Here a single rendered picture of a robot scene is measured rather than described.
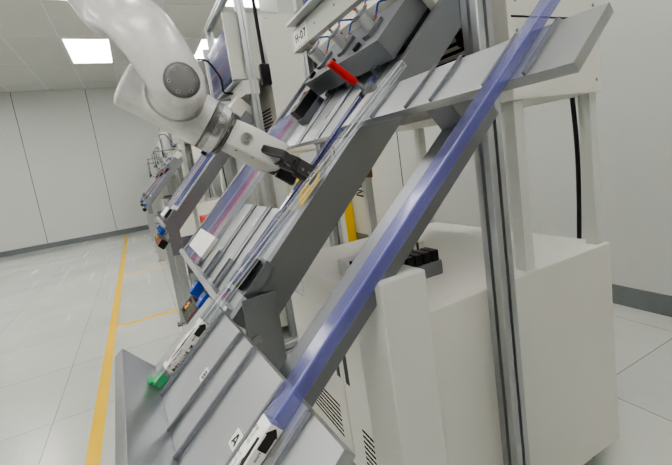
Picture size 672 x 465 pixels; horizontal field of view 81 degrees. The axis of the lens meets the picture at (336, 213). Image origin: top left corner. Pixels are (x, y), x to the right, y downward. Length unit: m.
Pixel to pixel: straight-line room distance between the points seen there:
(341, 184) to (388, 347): 0.32
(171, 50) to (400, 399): 0.50
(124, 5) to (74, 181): 8.85
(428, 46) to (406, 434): 0.62
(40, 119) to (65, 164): 0.92
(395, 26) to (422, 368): 0.60
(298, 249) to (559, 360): 0.74
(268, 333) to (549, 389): 0.75
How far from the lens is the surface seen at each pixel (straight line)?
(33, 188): 9.55
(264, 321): 0.59
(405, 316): 0.42
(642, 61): 2.28
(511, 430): 1.02
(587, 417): 1.32
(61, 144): 9.51
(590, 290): 1.20
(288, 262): 0.63
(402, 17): 0.83
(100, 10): 0.66
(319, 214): 0.64
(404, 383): 0.45
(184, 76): 0.59
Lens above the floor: 0.94
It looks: 8 degrees down
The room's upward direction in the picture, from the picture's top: 8 degrees counter-clockwise
